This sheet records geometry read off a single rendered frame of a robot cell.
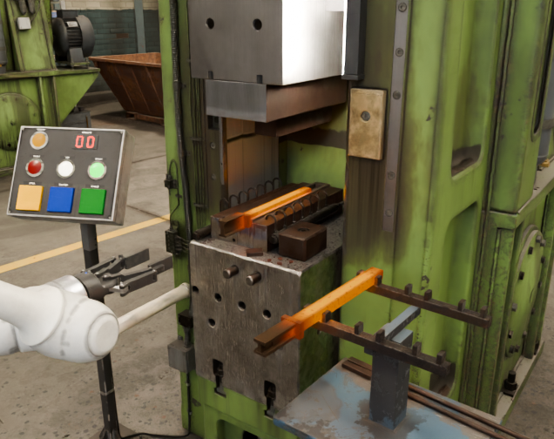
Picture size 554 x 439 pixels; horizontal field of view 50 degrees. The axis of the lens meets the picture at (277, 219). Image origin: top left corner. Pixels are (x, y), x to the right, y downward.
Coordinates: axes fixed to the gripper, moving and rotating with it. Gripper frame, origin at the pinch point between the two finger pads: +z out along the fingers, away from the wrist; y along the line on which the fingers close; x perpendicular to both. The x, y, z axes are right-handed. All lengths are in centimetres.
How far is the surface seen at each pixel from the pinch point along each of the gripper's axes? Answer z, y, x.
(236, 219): 30.8, 0.7, 1.2
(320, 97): 62, 8, 31
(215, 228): 35.1, -10.6, -5.0
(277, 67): 35, 11, 41
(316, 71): 51, 13, 39
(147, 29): 685, -716, 16
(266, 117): 35.1, 7.5, 28.8
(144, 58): 571, -608, -21
